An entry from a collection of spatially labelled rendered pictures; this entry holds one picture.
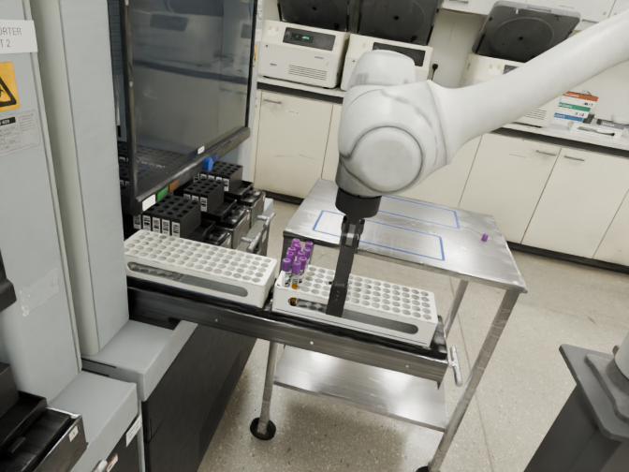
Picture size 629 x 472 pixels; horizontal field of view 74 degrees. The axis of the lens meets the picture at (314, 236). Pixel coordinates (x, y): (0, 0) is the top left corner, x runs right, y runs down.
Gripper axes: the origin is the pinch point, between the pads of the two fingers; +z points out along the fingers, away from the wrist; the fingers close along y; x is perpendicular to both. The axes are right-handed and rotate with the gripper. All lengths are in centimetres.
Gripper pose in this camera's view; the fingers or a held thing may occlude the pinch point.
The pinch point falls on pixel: (339, 288)
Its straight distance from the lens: 79.4
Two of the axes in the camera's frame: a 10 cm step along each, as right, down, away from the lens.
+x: -9.7, -2.1, 0.9
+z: -1.5, 8.8, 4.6
